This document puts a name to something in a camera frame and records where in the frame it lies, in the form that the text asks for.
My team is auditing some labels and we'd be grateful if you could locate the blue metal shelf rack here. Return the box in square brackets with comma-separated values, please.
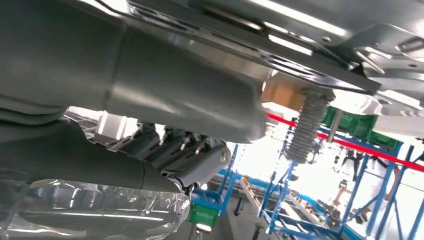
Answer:
[258, 115, 424, 240]
[190, 144, 240, 217]

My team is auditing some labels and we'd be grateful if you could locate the brown cardboard box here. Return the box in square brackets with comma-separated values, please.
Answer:
[261, 73, 311, 112]

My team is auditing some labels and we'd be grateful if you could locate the green plastic crate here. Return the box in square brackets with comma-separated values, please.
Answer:
[188, 203, 220, 228]
[322, 106, 379, 140]
[367, 130, 400, 151]

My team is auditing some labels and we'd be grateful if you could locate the chrome stanchion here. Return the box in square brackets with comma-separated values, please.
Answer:
[327, 109, 344, 144]

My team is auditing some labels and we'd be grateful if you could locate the red barrier belt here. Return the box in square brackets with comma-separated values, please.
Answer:
[264, 112, 424, 173]

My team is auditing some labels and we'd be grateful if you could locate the grooved aluminium plate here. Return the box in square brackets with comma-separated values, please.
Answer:
[76, 0, 424, 111]

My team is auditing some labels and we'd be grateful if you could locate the grey corrugated hose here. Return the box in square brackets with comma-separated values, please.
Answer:
[286, 87, 336, 165]

